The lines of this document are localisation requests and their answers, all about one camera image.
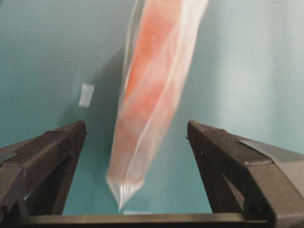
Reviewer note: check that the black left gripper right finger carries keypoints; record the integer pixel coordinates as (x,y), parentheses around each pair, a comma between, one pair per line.
(248,176)

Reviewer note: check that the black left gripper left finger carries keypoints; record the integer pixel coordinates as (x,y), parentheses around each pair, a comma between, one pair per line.
(36,174)

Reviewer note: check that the clear zip bag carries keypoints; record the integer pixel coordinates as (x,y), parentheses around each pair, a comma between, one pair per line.
(160,42)

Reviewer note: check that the small clear tape piece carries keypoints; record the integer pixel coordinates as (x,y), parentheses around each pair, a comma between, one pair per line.
(87,91)

